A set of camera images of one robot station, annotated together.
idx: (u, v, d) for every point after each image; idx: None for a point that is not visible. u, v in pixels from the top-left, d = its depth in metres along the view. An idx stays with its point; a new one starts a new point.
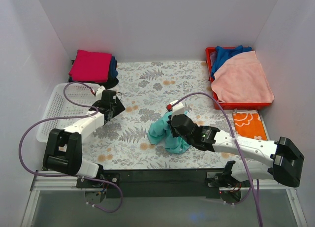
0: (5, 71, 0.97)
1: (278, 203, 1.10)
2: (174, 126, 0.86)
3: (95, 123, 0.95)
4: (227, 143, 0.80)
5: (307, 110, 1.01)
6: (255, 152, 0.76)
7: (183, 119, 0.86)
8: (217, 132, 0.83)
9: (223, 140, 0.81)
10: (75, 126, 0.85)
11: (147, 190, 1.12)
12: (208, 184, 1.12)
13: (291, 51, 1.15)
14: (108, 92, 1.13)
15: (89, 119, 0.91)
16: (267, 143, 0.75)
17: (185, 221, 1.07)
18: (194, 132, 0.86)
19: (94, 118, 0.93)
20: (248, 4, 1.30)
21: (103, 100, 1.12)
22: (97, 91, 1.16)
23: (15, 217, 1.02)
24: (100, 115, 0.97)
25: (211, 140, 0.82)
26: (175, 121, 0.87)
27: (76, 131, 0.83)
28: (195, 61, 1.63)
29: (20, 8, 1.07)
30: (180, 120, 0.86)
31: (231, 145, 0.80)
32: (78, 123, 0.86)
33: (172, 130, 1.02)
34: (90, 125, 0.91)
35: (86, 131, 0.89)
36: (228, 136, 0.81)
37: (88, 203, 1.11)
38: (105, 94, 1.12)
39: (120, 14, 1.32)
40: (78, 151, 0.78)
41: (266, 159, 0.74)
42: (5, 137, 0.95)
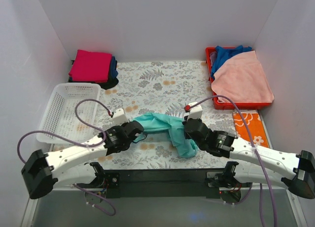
0: (5, 71, 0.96)
1: (278, 203, 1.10)
2: (189, 131, 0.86)
3: (91, 156, 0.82)
4: (246, 152, 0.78)
5: (307, 110, 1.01)
6: (276, 164, 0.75)
7: (198, 123, 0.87)
8: (235, 139, 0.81)
9: (241, 148, 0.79)
10: (59, 155, 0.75)
11: (147, 191, 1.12)
12: (208, 184, 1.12)
13: (291, 51, 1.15)
14: (136, 125, 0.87)
15: (83, 151, 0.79)
16: (288, 156, 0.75)
17: (185, 221, 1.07)
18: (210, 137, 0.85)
19: (89, 152, 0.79)
20: (248, 4, 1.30)
21: (125, 129, 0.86)
22: (115, 113, 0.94)
23: (15, 217, 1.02)
24: (100, 150, 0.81)
25: (229, 147, 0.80)
26: (190, 127, 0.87)
27: (55, 162, 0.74)
28: (195, 61, 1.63)
29: (20, 7, 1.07)
30: (193, 125, 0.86)
31: (250, 155, 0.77)
32: (66, 154, 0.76)
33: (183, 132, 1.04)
34: (81, 158, 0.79)
35: (74, 164, 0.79)
36: (247, 145, 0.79)
37: (88, 203, 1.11)
38: (132, 125, 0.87)
39: (120, 14, 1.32)
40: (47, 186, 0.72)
41: (286, 173, 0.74)
42: (6, 136, 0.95)
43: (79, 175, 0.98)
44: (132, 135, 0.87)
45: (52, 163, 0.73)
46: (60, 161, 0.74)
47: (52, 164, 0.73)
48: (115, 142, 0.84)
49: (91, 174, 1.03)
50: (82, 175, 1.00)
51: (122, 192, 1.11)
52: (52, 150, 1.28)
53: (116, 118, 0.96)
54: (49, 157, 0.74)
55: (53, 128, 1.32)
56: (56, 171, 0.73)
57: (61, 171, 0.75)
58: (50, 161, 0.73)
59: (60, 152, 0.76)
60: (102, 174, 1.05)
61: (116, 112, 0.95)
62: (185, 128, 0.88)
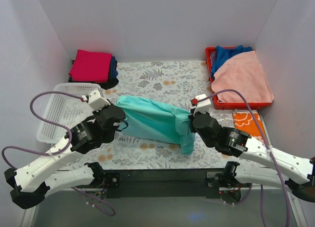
0: (5, 71, 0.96)
1: (278, 203, 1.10)
2: (199, 126, 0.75)
3: (64, 162, 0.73)
4: (260, 153, 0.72)
5: (307, 110, 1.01)
6: (290, 168, 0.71)
7: (209, 119, 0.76)
8: (249, 139, 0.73)
9: (255, 149, 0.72)
10: (26, 172, 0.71)
11: (147, 191, 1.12)
12: (208, 184, 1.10)
13: (291, 51, 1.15)
14: (109, 114, 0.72)
15: (50, 160, 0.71)
16: (302, 161, 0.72)
17: (185, 221, 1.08)
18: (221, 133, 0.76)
19: (56, 160, 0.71)
20: (248, 4, 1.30)
21: (99, 121, 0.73)
22: (90, 98, 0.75)
23: (16, 217, 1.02)
24: (68, 154, 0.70)
25: (242, 147, 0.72)
26: (200, 122, 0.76)
27: (23, 180, 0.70)
28: (195, 61, 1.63)
29: (20, 8, 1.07)
30: (204, 120, 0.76)
31: (264, 157, 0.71)
32: (33, 168, 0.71)
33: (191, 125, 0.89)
34: (50, 169, 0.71)
35: (48, 174, 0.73)
36: (262, 145, 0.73)
37: (88, 204, 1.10)
38: (106, 114, 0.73)
39: (120, 14, 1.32)
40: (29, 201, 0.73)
41: (299, 178, 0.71)
42: (6, 136, 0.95)
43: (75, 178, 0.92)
44: (109, 125, 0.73)
45: (20, 182, 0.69)
46: (28, 177, 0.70)
47: (20, 183, 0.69)
48: (88, 137, 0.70)
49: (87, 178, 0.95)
50: (78, 178, 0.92)
51: (121, 192, 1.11)
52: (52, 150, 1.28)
53: (93, 105, 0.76)
54: (17, 175, 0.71)
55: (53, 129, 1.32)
56: (27, 187, 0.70)
57: (35, 185, 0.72)
58: (18, 179, 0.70)
59: (27, 168, 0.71)
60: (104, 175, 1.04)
61: (90, 96, 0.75)
62: (194, 122, 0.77)
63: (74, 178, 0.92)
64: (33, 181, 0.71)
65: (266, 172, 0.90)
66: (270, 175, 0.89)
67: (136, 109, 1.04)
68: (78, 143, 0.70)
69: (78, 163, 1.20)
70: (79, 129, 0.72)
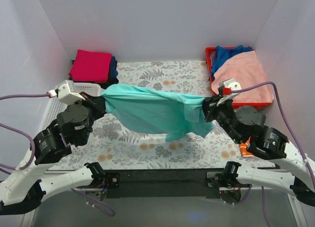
0: (5, 71, 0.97)
1: (278, 203, 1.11)
2: (246, 123, 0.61)
3: (38, 174, 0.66)
4: (297, 161, 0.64)
5: (308, 110, 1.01)
6: None
7: (256, 114, 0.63)
8: (287, 143, 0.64)
9: (292, 157, 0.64)
10: (5, 186, 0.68)
11: (147, 191, 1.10)
12: (208, 184, 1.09)
13: (292, 50, 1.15)
14: (67, 120, 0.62)
15: (20, 175, 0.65)
16: None
17: (185, 221, 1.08)
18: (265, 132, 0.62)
19: (24, 175, 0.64)
20: (248, 4, 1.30)
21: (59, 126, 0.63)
22: (60, 93, 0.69)
23: (16, 217, 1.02)
24: (35, 168, 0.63)
25: (282, 154, 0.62)
26: (246, 118, 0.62)
27: (4, 195, 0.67)
28: (195, 61, 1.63)
29: (20, 8, 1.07)
30: (251, 116, 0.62)
31: (299, 166, 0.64)
32: (9, 183, 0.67)
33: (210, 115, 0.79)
34: (24, 182, 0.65)
35: (27, 186, 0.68)
36: (298, 153, 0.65)
37: (88, 204, 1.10)
38: (64, 120, 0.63)
39: (120, 14, 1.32)
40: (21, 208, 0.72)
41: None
42: (5, 136, 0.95)
43: (72, 180, 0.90)
44: (71, 129, 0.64)
45: (1, 198, 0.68)
46: (7, 192, 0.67)
47: (2, 198, 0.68)
48: (48, 147, 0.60)
49: (85, 178, 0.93)
50: (76, 180, 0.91)
51: (121, 192, 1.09)
52: None
53: (65, 100, 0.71)
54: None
55: None
56: (10, 202, 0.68)
57: (19, 197, 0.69)
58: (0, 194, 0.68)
59: (6, 182, 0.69)
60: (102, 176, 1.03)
61: (60, 90, 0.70)
62: (238, 116, 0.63)
63: (72, 180, 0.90)
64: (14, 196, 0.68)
65: (269, 175, 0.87)
66: (274, 178, 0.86)
67: (130, 97, 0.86)
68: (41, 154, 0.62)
69: (78, 163, 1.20)
70: (40, 139, 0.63)
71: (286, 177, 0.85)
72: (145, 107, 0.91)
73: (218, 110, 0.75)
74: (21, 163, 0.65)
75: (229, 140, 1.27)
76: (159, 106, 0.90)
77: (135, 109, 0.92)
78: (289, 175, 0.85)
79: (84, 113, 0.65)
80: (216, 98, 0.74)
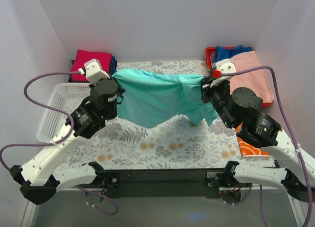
0: (5, 71, 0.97)
1: (278, 203, 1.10)
2: (242, 105, 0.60)
3: (70, 149, 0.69)
4: (288, 150, 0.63)
5: (307, 109, 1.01)
6: (311, 172, 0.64)
7: (252, 98, 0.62)
8: (279, 131, 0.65)
9: (284, 145, 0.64)
10: (32, 165, 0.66)
11: (147, 191, 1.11)
12: (208, 184, 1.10)
13: (291, 50, 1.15)
14: (100, 94, 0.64)
15: (54, 149, 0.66)
16: None
17: (185, 221, 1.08)
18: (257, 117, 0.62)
19: (60, 148, 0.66)
20: (248, 4, 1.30)
21: (92, 102, 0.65)
22: (88, 71, 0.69)
23: (16, 216, 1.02)
24: (73, 140, 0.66)
25: (272, 142, 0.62)
26: (240, 100, 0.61)
27: (32, 174, 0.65)
28: (195, 61, 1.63)
29: (20, 8, 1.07)
30: (248, 99, 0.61)
31: (290, 155, 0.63)
32: (39, 160, 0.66)
33: (205, 96, 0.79)
34: (58, 157, 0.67)
35: (56, 164, 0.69)
36: (291, 142, 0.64)
37: (88, 203, 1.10)
38: (96, 94, 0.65)
39: (120, 14, 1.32)
40: (42, 194, 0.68)
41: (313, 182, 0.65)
42: (5, 136, 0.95)
43: (80, 174, 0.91)
44: (103, 103, 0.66)
45: (28, 177, 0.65)
46: (36, 170, 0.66)
47: (29, 178, 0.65)
48: (87, 121, 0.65)
49: (92, 173, 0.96)
50: (83, 175, 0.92)
51: (121, 192, 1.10)
52: None
53: (91, 79, 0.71)
54: (24, 170, 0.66)
55: (54, 129, 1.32)
56: (36, 182, 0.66)
57: (44, 178, 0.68)
58: (26, 174, 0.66)
59: (32, 162, 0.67)
60: (102, 174, 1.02)
61: (88, 69, 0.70)
62: (234, 97, 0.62)
63: (78, 177, 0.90)
64: (42, 174, 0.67)
65: (264, 171, 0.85)
66: (268, 174, 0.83)
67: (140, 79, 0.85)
68: (78, 127, 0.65)
69: (78, 163, 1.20)
70: (78, 113, 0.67)
71: (278, 172, 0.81)
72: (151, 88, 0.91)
73: (213, 91, 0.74)
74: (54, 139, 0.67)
75: (229, 140, 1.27)
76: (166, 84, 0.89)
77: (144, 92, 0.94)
78: (282, 170, 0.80)
79: (115, 85, 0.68)
80: (210, 79, 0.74)
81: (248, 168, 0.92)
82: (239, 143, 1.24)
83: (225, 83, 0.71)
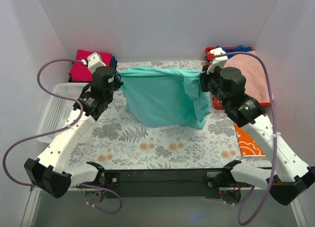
0: (5, 71, 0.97)
1: (279, 203, 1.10)
2: (226, 78, 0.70)
3: (80, 132, 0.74)
4: (264, 133, 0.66)
5: (307, 109, 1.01)
6: (284, 161, 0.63)
7: (238, 76, 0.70)
8: (262, 115, 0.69)
9: (261, 127, 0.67)
10: (49, 151, 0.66)
11: (147, 191, 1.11)
12: (208, 184, 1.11)
13: (292, 50, 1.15)
14: (101, 74, 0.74)
15: (70, 133, 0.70)
16: (301, 163, 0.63)
17: (185, 221, 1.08)
18: (237, 94, 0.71)
19: (75, 129, 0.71)
20: (248, 4, 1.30)
21: (95, 84, 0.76)
22: (90, 62, 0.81)
23: (16, 216, 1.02)
24: (85, 120, 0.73)
25: (250, 119, 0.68)
26: (226, 75, 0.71)
27: (53, 158, 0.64)
28: (195, 61, 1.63)
29: (20, 8, 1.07)
30: (234, 75, 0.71)
31: (265, 138, 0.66)
32: (55, 145, 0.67)
33: (204, 85, 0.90)
34: (73, 139, 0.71)
35: (71, 147, 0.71)
36: (269, 126, 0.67)
37: (88, 203, 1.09)
38: (96, 77, 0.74)
39: (120, 14, 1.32)
40: (62, 183, 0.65)
41: (286, 174, 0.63)
42: (5, 136, 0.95)
43: (85, 171, 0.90)
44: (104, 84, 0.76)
45: (49, 163, 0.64)
46: (55, 155, 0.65)
47: (50, 163, 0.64)
48: (95, 103, 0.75)
49: (93, 168, 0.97)
50: (87, 171, 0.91)
51: (122, 192, 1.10)
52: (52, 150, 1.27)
53: (93, 68, 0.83)
54: (42, 159, 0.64)
55: (54, 129, 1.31)
56: (57, 166, 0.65)
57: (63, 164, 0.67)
58: (47, 161, 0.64)
59: (48, 150, 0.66)
60: (102, 170, 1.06)
61: (90, 60, 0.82)
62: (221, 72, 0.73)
63: (84, 172, 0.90)
64: (60, 158, 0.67)
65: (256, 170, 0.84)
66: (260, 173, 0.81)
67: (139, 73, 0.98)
68: (88, 109, 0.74)
69: (78, 163, 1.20)
70: (84, 97, 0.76)
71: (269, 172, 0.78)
72: (150, 82, 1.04)
73: (210, 78, 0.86)
74: (67, 123, 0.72)
75: (229, 140, 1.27)
76: (163, 80, 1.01)
77: (145, 82, 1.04)
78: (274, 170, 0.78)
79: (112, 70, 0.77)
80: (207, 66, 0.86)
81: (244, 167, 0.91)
82: (239, 143, 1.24)
83: (217, 69, 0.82)
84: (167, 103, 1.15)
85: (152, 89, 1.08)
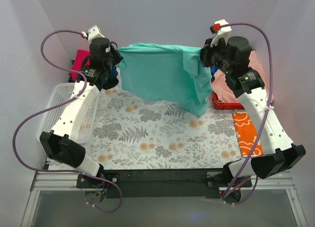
0: (5, 71, 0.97)
1: (278, 203, 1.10)
2: (231, 44, 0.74)
3: (87, 103, 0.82)
4: (257, 104, 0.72)
5: (307, 109, 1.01)
6: (269, 133, 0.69)
7: (244, 44, 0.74)
8: (260, 88, 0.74)
9: (255, 98, 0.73)
10: (63, 122, 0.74)
11: (147, 190, 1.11)
12: (208, 184, 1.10)
13: (291, 51, 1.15)
14: (98, 44, 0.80)
15: (78, 104, 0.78)
16: (287, 138, 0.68)
17: (185, 221, 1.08)
18: (240, 63, 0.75)
19: (82, 100, 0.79)
20: (248, 4, 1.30)
21: (94, 55, 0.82)
22: (90, 34, 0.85)
23: (16, 217, 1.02)
24: (89, 90, 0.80)
25: (246, 89, 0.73)
26: (233, 42, 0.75)
27: (67, 128, 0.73)
28: None
29: (19, 8, 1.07)
30: (239, 43, 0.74)
31: (257, 109, 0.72)
32: (67, 116, 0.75)
33: (205, 60, 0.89)
34: (82, 109, 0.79)
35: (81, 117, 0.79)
36: (264, 99, 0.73)
37: (88, 203, 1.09)
38: (95, 47, 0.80)
39: (121, 15, 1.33)
40: (77, 148, 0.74)
41: (269, 146, 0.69)
42: (5, 136, 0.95)
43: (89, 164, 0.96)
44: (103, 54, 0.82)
45: (64, 132, 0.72)
46: (69, 124, 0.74)
47: (65, 132, 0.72)
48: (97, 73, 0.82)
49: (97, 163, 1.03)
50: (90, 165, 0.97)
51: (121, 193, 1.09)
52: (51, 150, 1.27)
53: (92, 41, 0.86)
54: (56, 129, 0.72)
55: None
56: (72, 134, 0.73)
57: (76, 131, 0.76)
58: (62, 131, 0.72)
59: (61, 121, 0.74)
60: (100, 169, 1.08)
61: (90, 33, 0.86)
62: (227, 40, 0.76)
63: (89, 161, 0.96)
64: (74, 127, 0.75)
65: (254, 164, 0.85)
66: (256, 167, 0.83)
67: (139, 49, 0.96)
68: (92, 80, 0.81)
69: None
70: (86, 70, 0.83)
71: None
72: (149, 59, 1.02)
73: (213, 51, 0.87)
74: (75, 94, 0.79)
75: (229, 140, 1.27)
76: (163, 56, 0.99)
77: (144, 60, 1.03)
78: None
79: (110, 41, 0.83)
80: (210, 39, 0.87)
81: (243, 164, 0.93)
82: (239, 143, 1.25)
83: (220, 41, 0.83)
84: (166, 82, 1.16)
85: (150, 69, 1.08)
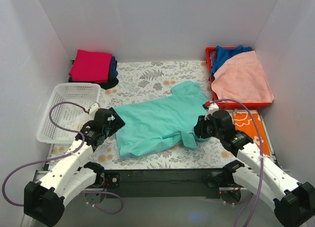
0: (5, 71, 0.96)
1: None
2: (215, 117, 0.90)
3: (79, 161, 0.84)
4: (253, 156, 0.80)
5: (307, 109, 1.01)
6: (273, 178, 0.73)
7: (225, 113, 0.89)
8: (250, 143, 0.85)
9: (249, 152, 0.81)
10: (52, 175, 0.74)
11: (147, 190, 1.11)
12: (208, 184, 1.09)
13: (291, 50, 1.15)
14: (103, 112, 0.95)
15: (71, 160, 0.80)
16: (290, 178, 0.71)
17: (185, 220, 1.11)
18: (228, 129, 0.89)
19: (76, 156, 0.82)
20: (248, 3, 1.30)
21: (97, 120, 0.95)
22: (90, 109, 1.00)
23: (16, 216, 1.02)
24: (86, 147, 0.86)
25: (239, 145, 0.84)
26: (216, 113, 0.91)
27: (54, 181, 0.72)
28: (195, 61, 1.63)
29: (20, 8, 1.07)
30: (221, 113, 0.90)
31: (254, 160, 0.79)
32: (57, 170, 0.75)
33: (203, 129, 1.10)
34: (73, 165, 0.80)
35: (71, 173, 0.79)
36: (257, 151, 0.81)
37: (88, 203, 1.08)
38: (100, 114, 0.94)
39: (120, 14, 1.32)
40: (56, 208, 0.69)
41: (278, 190, 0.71)
42: (5, 136, 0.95)
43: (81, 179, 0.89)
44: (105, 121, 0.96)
45: (51, 184, 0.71)
46: (57, 178, 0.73)
47: (52, 184, 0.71)
48: (95, 136, 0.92)
49: (91, 173, 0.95)
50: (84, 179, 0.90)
51: (121, 193, 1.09)
52: (52, 149, 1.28)
53: (92, 113, 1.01)
54: (44, 182, 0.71)
55: (54, 129, 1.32)
56: (58, 188, 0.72)
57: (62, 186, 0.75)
58: (48, 183, 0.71)
59: (50, 174, 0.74)
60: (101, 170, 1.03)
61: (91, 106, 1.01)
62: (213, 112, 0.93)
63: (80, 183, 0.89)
64: (61, 182, 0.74)
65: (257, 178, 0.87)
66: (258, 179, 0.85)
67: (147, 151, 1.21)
68: (89, 140, 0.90)
69: None
70: (86, 130, 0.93)
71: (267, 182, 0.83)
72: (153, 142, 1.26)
73: (206, 124, 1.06)
74: (70, 150, 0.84)
75: None
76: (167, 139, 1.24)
77: None
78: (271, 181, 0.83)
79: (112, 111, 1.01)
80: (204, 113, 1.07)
81: (245, 174, 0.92)
82: None
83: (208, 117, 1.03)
84: None
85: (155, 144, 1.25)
